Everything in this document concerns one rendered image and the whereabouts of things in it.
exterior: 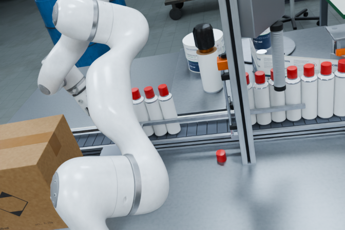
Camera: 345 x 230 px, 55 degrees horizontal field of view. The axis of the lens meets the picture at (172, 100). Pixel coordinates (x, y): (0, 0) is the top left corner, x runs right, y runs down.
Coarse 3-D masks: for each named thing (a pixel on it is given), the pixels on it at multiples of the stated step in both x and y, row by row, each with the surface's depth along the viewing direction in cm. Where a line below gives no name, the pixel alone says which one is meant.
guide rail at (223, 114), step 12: (264, 108) 114; (276, 108) 113; (288, 108) 112; (300, 108) 112; (156, 120) 123; (168, 120) 121; (180, 120) 120; (192, 120) 119; (72, 132) 129; (84, 132) 129
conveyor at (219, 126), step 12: (216, 120) 128; (228, 120) 126; (300, 120) 117; (312, 120) 116; (324, 120) 115; (336, 120) 113; (180, 132) 127; (192, 132) 125; (204, 132) 123; (216, 132) 122; (84, 144) 134; (96, 144) 132; (108, 144) 131
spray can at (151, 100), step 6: (144, 90) 118; (150, 90) 118; (150, 96) 119; (156, 96) 121; (150, 102) 119; (156, 102) 120; (150, 108) 120; (156, 108) 121; (150, 114) 122; (156, 114) 122; (162, 114) 124; (150, 120) 125; (156, 126) 125; (162, 126) 125; (156, 132) 127; (162, 132) 126
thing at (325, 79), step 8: (320, 64) 107; (328, 64) 106; (320, 72) 108; (328, 72) 106; (320, 80) 108; (328, 80) 107; (320, 88) 110; (328, 88) 108; (320, 96) 111; (328, 96) 110; (320, 104) 113; (328, 104) 112; (320, 112) 115; (328, 112) 113
